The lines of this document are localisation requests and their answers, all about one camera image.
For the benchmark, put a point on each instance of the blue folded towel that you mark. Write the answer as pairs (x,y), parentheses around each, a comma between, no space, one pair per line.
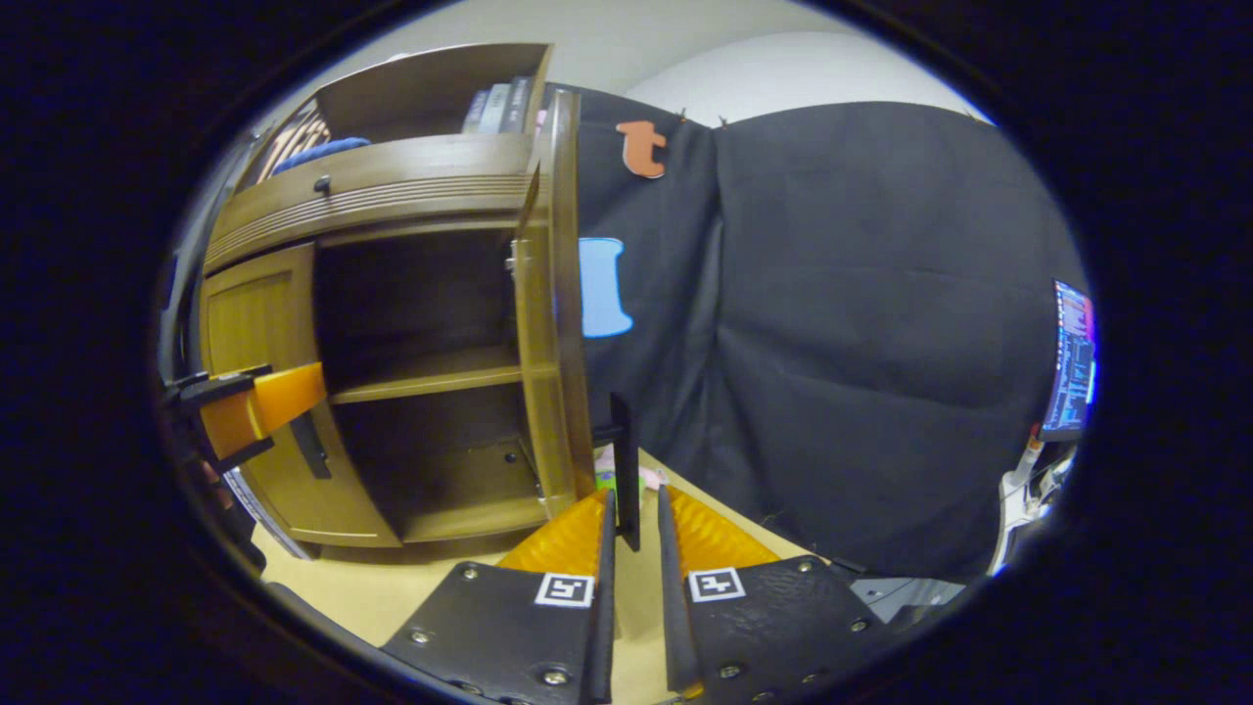
(318,154)

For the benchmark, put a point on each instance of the wooden cabinet drawer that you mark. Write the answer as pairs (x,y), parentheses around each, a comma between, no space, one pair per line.
(411,171)

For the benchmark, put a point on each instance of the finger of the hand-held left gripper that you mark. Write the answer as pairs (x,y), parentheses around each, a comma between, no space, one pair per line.
(289,397)
(230,426)

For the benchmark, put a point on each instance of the pink and green object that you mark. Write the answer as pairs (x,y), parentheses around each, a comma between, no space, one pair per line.
(607,475)

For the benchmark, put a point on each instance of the wooden cabinet door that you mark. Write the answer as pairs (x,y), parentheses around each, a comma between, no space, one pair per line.
(255,323)
(553,343)

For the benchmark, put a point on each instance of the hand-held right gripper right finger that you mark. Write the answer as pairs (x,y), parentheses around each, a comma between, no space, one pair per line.
(673,607)

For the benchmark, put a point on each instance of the light grey book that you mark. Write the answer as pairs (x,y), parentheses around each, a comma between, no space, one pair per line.
(494,110)

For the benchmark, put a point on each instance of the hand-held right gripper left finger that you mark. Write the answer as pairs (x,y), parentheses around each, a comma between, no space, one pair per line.
(602,607)

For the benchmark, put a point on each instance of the dark blue book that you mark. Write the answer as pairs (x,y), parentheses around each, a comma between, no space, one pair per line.
(474,113)

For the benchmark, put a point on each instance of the black book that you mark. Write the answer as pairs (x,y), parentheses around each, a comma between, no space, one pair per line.
(519,106)

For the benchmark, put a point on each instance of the metal right door hinge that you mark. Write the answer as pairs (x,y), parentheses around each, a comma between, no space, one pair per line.
(511,257)

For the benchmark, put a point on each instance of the wooden double-door shoe cabinet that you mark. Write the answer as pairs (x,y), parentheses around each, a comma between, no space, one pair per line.
(421,88)

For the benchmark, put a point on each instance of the wooden inner cabinet shelf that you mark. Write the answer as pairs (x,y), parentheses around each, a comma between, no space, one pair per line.
(431,377)

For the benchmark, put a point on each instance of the computer monitor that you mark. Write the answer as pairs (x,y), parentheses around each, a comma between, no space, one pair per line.
(1070,362)

